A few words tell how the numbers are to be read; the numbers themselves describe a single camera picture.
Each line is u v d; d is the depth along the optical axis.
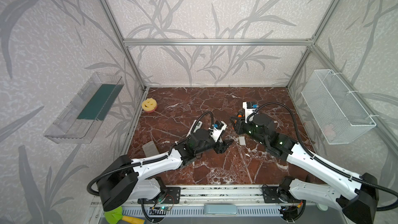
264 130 0.54
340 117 0.63
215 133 0.66
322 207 0.68
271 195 0.74
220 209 0.65
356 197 0.40
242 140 0.90
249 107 0.63
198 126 0.97
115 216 0.67
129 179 0.41
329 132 0.73
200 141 0.59
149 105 1.05
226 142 0.69
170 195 0.72
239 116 0.68
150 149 0.87
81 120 0.64
